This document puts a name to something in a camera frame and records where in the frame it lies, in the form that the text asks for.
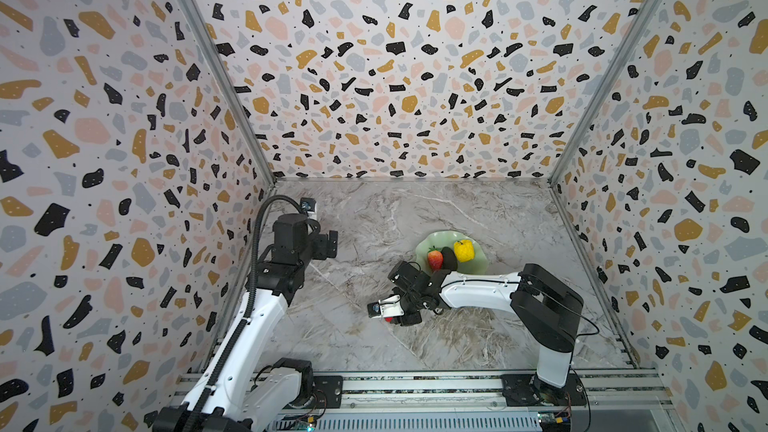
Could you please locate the red fake strawberry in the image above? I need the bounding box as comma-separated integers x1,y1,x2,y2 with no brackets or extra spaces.
426,247,444,271

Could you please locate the dark fake avocado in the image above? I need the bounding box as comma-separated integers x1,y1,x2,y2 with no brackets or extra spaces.
441,247,459,271

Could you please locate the yellow fake bell pepper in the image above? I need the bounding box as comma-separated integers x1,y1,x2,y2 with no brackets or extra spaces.
453,239,475,263

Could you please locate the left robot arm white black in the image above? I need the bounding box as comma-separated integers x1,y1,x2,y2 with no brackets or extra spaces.
152,213,339,431

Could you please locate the light green scalloped bowl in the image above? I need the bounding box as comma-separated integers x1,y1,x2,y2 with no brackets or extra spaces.
414,231,489,275

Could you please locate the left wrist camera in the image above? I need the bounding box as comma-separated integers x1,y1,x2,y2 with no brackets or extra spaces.
299,197,317,220

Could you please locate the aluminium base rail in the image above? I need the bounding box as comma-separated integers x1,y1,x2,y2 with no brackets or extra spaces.
170,369,683,431

